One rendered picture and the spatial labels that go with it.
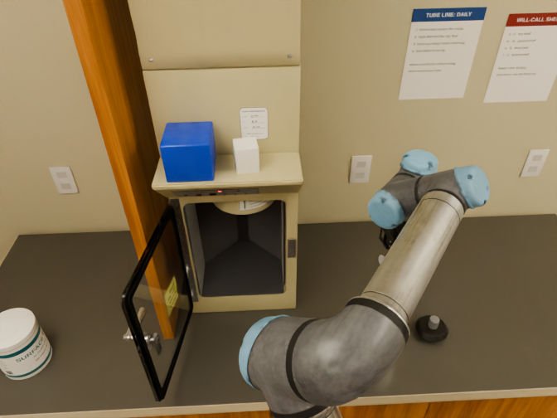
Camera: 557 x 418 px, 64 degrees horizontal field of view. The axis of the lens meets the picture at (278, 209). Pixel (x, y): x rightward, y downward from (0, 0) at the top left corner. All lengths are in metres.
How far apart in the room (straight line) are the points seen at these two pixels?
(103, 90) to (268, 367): 0.57
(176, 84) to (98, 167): 0.76
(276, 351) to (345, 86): 0.99
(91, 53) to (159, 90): 0.17
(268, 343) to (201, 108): 0.54
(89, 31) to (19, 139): 0.88
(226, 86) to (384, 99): 0.68
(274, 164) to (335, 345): 0.51
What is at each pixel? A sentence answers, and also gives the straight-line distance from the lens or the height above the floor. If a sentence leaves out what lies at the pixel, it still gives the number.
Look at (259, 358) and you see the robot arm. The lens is 0.69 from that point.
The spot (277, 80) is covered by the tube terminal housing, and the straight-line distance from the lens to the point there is 0.96.
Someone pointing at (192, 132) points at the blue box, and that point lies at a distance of 0.96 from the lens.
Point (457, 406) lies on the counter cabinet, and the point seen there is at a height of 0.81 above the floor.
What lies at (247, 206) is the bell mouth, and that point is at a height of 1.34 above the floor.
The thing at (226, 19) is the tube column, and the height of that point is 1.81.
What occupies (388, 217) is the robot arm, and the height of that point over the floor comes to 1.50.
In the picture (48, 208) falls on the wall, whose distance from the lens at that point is 1.85.
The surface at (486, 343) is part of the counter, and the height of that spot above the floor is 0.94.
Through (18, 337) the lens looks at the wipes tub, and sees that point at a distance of 1.37.
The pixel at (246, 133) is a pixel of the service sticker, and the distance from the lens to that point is 1.02.
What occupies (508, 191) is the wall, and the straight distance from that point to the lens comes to 1.91.
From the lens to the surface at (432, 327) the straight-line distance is 1.40.
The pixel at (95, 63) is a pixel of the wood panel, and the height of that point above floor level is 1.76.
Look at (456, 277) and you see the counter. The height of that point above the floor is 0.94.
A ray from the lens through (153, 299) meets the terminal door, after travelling 1.08.
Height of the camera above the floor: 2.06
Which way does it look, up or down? 39 degrees down
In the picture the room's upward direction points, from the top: 1 degrees counter-clockwise
